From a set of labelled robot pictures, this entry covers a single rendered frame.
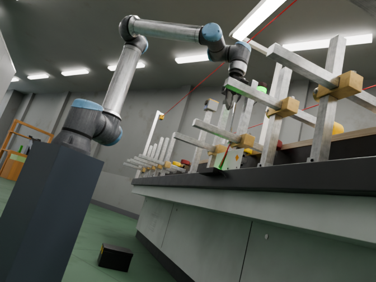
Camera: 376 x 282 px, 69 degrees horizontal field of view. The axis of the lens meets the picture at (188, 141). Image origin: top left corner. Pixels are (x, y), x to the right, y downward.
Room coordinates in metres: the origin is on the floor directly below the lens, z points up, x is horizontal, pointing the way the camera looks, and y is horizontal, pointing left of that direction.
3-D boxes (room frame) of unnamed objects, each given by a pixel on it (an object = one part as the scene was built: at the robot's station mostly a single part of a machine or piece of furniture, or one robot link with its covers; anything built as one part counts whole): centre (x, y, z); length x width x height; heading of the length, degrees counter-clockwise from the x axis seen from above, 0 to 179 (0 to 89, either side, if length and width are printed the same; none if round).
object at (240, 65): (1.26, -0.14, 1.23); 0.10 x 0.09 x 0.05; 107
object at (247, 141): (1.21, -0.24, 0.85); 0.14 x 0.06 x 0.05; 17
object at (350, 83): (0.74, -0.39, 0.95); 0.14 x 0.06 x 0.05; 17
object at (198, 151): (1.72, -0.08, 0.93); 0.05 x 0.05 x 0.45; 17
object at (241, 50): (1.27, -0.14, 1.32); 0.10 x 0.09 x 0.12; 67
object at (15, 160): (8.53, 4.47, 0.86); 1.36 x 1.18 x 1.71; 143
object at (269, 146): (1.00, -0.31, 0.90); 0.04 x 0.04 x 0.48; 17
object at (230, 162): (1.26, -0.20, 0.75); 0.26 x 0.01 x 0.10; 17
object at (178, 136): (1.42, -0.13, 0.83); 0.44 x 0.03 x 0.04; 107
